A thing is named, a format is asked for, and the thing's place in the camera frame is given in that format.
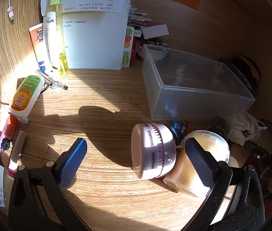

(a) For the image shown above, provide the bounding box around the small blue box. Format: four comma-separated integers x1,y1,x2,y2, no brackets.
170,120,191,145

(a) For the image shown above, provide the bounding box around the white cable with plug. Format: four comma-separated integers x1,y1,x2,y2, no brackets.
6,0,18,21

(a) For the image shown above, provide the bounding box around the clear plastic storage box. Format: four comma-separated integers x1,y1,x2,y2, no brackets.
142,44,256,121

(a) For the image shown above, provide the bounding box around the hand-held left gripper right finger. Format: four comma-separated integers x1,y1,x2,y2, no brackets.
182,137,265,231

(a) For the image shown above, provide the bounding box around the fruit sticker sheet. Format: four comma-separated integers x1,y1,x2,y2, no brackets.
122,27,136,68

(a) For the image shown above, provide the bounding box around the stack of cards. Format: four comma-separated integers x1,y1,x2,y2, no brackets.
127,1,152,38

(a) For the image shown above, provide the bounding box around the dark round object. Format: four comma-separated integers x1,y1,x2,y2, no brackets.
207,117,230,140

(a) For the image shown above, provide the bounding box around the white bowl of beads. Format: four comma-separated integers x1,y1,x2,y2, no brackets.
135,38,171,62

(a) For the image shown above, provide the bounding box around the orange white sunscreen tube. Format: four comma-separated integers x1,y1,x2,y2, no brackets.
29,23,52,74

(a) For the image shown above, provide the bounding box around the beige pink tube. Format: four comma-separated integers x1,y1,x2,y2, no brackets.
8,130,27,180

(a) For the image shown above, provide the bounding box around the cream candle jar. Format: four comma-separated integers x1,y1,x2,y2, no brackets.
163,130,231,199

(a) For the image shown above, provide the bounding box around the metal eyelash curler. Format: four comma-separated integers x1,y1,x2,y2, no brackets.
35,69,68,99

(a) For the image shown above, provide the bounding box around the yellow-green spray bottle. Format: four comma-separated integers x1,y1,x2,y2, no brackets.
45,0,70,77

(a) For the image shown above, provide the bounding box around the white drawstring pouch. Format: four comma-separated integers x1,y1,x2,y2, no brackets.
228,111,269,145

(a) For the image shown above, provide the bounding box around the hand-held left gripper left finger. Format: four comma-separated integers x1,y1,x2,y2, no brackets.
8,138,91,231

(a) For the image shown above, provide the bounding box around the white bottle orange label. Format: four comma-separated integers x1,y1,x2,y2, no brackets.
7,74,45,126

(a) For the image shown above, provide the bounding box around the small white box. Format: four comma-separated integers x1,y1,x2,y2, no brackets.
141,24,169,39

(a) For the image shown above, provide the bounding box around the black orange zip case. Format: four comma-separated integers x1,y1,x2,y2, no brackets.
220,55,260,92

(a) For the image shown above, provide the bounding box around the white paper folder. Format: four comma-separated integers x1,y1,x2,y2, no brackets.
42,10,129,71

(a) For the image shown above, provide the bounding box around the pink orange pen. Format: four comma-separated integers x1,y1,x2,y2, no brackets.
0,114,21,164

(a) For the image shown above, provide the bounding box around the wooden desk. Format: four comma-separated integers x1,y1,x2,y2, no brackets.
0,0,272,231

